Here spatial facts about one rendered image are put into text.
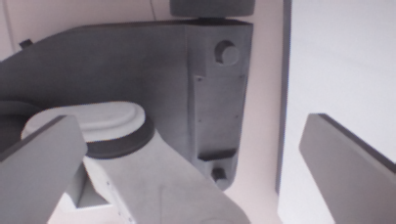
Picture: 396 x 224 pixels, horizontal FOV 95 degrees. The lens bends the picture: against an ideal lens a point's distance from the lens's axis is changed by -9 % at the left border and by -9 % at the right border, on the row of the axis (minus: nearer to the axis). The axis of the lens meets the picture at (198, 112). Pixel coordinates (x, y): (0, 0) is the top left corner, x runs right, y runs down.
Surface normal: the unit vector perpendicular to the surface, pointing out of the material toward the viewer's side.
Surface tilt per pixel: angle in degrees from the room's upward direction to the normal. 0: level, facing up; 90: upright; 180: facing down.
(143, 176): 90
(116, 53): 0
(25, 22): 0
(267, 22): 0
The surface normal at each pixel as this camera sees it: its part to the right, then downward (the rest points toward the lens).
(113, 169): -0.01, -0.87
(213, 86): 0.19, 0.48
